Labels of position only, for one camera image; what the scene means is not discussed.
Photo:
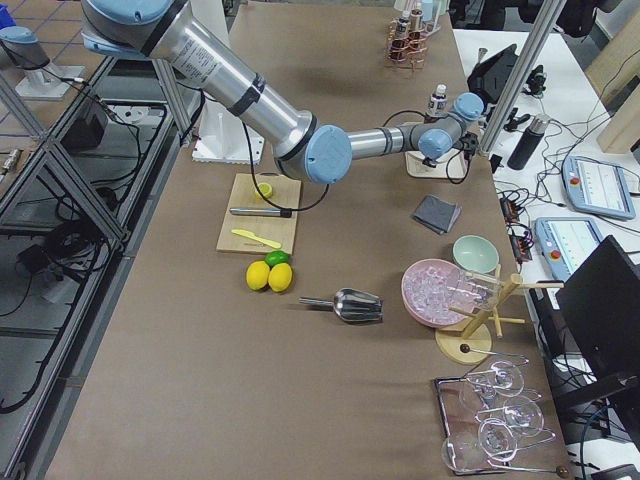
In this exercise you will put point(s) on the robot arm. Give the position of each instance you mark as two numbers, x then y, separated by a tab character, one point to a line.
25	51
303	148

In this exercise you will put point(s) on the cream rabbit tray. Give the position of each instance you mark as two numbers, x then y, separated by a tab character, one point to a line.
452	166

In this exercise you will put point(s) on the tea bottle on tray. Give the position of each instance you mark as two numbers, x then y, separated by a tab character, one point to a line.
437	103

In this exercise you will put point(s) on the mirror tray with glasses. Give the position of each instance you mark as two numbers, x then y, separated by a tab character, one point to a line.
465	420

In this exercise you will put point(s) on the steel muddler black tip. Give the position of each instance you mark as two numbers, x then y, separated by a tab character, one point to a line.
262	212

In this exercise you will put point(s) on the green lime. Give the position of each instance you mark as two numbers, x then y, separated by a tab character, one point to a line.
276	257

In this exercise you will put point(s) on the yellow lemon far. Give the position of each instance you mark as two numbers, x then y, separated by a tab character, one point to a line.
280	277

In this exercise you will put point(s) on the yellow plastic knife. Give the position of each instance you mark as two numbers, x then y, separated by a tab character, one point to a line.
252	236

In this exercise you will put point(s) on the metal ice scoop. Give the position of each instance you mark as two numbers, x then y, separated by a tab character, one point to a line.
352	306

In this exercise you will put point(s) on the yellow lemon near scoop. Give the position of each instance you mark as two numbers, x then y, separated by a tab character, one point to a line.
257	275

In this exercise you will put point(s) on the bamboo cutting board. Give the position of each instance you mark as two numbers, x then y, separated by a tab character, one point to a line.
286	192

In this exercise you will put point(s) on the half lemon slice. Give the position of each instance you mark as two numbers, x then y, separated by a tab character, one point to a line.
264	190

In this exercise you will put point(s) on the pink bowl with ice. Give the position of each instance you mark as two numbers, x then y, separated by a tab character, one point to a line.
430	287

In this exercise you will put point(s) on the grey folded cloth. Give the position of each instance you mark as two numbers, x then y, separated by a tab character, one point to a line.
436	214

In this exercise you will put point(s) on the green bowl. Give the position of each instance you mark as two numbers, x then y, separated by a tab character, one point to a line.
475	253

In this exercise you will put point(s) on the glass on wooden stand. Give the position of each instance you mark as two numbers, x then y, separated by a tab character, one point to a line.
479	290

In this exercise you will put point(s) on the wooden glass tree stand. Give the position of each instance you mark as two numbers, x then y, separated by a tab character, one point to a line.
469	342

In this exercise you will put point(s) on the tea bottle in rack front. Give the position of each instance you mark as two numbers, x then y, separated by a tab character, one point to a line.
399	41

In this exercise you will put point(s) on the tea bottle in rack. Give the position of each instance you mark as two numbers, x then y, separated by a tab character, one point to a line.
399	41
416	27

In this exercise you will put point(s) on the wine glass top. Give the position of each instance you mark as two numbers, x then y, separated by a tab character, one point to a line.
503	377

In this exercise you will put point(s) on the black foam case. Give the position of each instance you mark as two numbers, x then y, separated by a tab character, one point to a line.
489	77

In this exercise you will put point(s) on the tea bottle in rack rear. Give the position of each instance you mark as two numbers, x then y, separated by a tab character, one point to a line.
416	27

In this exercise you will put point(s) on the black thermos flask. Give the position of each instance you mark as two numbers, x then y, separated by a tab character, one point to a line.
528	142

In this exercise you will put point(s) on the wine glass middle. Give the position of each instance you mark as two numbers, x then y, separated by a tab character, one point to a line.
521	415

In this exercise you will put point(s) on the black monitor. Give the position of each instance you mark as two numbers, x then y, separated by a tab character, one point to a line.
600	306

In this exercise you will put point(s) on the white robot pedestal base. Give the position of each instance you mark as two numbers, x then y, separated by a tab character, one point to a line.
221	135

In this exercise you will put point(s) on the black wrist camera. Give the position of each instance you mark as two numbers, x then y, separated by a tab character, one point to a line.
469	145

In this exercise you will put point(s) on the copper wire bottle rack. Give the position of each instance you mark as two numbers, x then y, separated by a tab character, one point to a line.
414	57

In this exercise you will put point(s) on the aluminium frame post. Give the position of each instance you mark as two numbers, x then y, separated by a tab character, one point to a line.
535	41

